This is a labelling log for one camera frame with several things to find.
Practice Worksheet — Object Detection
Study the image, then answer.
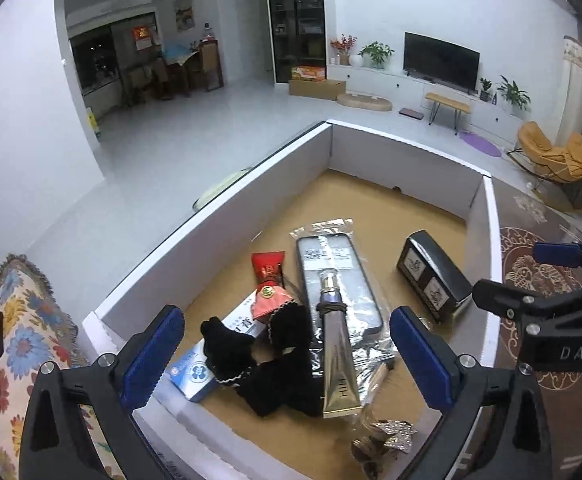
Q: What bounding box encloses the black odor removing bar box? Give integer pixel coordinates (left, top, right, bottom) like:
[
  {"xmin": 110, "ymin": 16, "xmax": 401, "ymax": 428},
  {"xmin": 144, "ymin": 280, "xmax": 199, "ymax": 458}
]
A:
[{"xmin": 396, "ymin": 230, "xmax": 472, "ymax": 323}]

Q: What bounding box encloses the rhinestone bow hair clip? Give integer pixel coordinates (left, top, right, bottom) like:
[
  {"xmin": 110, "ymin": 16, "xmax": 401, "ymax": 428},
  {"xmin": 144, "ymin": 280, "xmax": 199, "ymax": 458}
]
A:
[{"xmin": 349, "ymin": 404, "xmax": 417, "ymax": 479}]

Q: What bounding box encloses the blue white medicine box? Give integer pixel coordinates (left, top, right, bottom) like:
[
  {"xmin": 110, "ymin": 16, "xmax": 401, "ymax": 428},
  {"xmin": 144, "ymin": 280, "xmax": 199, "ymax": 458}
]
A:
[{"xmin": 169, "ymin": 292, "xmax": 266, "ymax": 403}]

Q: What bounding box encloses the silver cosmetic tube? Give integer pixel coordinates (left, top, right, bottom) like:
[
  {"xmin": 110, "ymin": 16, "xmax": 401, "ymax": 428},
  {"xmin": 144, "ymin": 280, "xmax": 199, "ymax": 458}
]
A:
[{"xmin": 316, "ymin": 269, "xmax": 361, "ymax": 419}]

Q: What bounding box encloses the phone case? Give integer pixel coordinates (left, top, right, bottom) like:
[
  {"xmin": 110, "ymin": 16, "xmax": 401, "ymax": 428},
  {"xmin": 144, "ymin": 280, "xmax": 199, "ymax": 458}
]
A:
[{"xmin": 291, "ymin": 218, "xmax": 396, "ymax": 404}]

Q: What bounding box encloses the black velvet scrunchie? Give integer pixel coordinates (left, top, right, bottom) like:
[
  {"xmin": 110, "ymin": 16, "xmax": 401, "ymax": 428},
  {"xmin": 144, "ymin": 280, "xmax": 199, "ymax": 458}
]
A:
[{"xmin": 199, "ymin": 301, "xmax": 325, "ymax": 418}]

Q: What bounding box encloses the red candy packet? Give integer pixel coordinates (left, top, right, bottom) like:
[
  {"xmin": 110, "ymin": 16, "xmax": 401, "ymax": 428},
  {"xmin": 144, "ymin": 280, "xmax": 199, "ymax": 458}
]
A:
[{"xmin": 251, "ymin": 252, "xmax": 294, "ymax": 323}]

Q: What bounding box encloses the orange lounge chair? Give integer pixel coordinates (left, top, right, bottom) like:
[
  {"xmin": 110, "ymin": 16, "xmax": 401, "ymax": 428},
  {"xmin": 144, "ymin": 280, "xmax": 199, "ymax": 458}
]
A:
[{"xmin": 517, "ymin": 122, "xmax": 582, "ymax": 184}]

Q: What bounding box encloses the floral cushion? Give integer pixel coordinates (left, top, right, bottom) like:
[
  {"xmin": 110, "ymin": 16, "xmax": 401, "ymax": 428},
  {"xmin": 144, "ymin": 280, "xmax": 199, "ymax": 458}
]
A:
[{"xmin": 0, "ymin": 253, "xmax": 122, "ymax": 480}]

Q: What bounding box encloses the purple round floor mat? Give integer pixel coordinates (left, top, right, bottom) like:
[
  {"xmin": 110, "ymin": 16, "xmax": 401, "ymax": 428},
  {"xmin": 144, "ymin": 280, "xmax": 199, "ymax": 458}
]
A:
[{"xmin": 458, "ymin": 130, "xmax": 502, "ymax": 158}]

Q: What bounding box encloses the white tv cabinet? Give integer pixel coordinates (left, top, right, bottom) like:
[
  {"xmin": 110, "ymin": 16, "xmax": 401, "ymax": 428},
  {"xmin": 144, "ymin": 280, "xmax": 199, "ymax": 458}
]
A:
[{"xmin": 327, "ymin": 65, "xmax": 522, "ymax": 146}]

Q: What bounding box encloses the potted green plant right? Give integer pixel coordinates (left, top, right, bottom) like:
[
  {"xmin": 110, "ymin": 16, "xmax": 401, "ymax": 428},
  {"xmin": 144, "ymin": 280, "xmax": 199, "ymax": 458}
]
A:
[{"xmin": 497, "ymin": 75, "xmax": 531, "ymax": 112}]

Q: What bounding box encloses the potted green plant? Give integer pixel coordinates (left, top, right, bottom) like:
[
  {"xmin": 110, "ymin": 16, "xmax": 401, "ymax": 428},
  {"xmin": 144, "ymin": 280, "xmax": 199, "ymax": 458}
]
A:
[
  {"xmin": 497, "ymin": 75, "xmax": 531, "ymax": 112},
  {"xmin": 359, "ymin": 41, "xmax": 394, "ymax": 70}
]

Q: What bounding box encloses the small potted plant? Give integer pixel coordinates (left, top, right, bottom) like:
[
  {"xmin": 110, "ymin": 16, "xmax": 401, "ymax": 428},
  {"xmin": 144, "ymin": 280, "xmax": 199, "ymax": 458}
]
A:
[{"xmin": 479, "ymin": 77, "xmax": 493, "ymax": 102}]

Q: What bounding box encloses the wooden bench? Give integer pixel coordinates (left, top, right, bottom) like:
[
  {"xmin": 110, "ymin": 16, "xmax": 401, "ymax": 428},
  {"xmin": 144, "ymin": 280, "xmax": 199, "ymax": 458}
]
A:
[{"xmin": 425, "ymin": 92, "xmax": 471, "ymax": 134}]

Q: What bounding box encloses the white curtain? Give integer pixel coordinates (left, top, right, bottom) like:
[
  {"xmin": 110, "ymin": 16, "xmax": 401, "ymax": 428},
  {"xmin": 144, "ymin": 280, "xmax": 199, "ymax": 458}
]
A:
[{"xmin": 556, "ymin": 36, "xmax": 582, "ymax": 146}]

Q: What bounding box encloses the black flat television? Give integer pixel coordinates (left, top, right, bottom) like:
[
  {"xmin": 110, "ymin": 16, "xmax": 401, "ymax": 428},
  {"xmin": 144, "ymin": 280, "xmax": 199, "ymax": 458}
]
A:
[{"xmin": 403, "ymin": 32, "xmax": 480, "ymax": 92}]

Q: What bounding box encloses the white cardboard storage box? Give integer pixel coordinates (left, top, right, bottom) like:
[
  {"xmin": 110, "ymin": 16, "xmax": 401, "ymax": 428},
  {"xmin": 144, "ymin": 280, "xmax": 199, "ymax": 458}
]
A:
[{"xmin": 84, "ymin": 120, "xmax": 503, "ymax": 479}]

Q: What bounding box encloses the potted green plant left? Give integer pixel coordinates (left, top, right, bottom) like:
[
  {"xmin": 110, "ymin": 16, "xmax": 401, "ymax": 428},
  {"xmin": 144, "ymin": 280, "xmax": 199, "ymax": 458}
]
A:
[{"xmin": 359, "ymin": 41, "xmax": 394, "ymax": 70}]

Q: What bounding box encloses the cardboard box on floor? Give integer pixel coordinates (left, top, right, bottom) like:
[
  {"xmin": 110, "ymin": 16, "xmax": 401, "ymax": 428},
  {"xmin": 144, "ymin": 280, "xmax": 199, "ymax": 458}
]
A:
[{"xmin": 289, "ymin": 79, "xmax": 346, "ymax": 101}]

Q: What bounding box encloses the red flower vase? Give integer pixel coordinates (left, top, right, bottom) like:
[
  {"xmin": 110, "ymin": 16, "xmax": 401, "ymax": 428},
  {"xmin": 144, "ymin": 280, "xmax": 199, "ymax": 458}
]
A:
[{"xmin": 330, "ymin": 34, "xmax": 357, "ymax": 65}]

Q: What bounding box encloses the dark glass display cabinet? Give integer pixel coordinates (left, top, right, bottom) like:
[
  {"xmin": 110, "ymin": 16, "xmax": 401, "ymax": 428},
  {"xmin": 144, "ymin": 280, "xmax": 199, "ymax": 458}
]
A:
[{"xmin": 267, "ymin": 0, "xmax": 327, "ymax": 84}]

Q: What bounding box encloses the framed wall picture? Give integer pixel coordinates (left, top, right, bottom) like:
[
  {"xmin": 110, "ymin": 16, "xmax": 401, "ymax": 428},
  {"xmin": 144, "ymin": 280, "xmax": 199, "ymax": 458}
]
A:
[{"xmin": 173, "ymin": 0, "xmax": 195, "ymax": 32}]

